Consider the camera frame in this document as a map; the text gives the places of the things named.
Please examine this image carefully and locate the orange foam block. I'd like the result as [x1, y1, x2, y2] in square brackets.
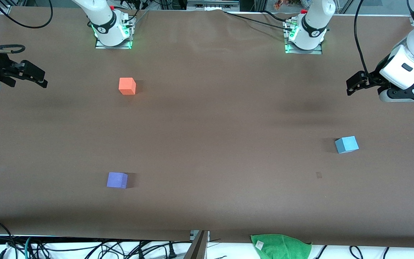
[119, 77, 137, 95]

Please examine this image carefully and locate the green microfibre cloth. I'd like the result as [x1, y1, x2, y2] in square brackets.
[250, 234, 313, 259]

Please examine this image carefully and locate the black plug cable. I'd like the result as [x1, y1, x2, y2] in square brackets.
[164, 241, 178, 259]

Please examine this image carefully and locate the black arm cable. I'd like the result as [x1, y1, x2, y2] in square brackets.
[0, 0, 54, 29]
[353, 0, 371, 76]

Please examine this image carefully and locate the purple foam block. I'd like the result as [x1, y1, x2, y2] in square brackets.
[107, 172, 128, 189]

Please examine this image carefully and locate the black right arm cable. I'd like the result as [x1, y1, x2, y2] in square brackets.
[0, 0, 54, 29]

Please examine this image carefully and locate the brown table cover sheet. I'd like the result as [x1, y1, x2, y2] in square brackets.
[0, 5, 414, 249]

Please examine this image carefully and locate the right gripper cable loop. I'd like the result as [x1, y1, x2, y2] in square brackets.
[0, 44, 26, 55]

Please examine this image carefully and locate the aluminium frame post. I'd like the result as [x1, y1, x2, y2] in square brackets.
[184, 230, 210, 259]

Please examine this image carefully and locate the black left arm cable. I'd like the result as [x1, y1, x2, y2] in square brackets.
[353, 0, 371, 76]

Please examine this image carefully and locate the light blue foam block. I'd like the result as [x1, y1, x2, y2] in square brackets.
[335, 136, 359, 154]

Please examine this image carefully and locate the black cable on cover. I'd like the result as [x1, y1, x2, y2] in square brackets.
[260, 10, 289, 23]
[222, 11, 294, 32]

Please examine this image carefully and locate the aluminium frame rail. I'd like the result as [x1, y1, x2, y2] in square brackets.
[187, 0, 240, 12]

